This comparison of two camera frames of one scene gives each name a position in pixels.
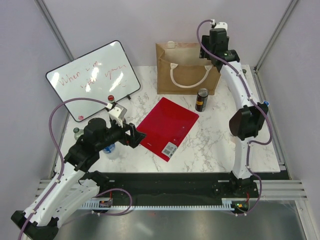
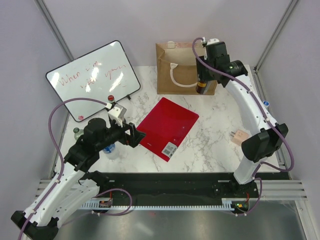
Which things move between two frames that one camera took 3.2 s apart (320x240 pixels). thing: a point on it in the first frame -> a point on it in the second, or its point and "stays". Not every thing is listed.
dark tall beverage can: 201,98 -> 200,87
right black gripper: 205,41 -> 202,75
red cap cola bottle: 111,98 stays
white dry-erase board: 107,71 stays
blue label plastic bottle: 266,103 stays
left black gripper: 133,139 stays
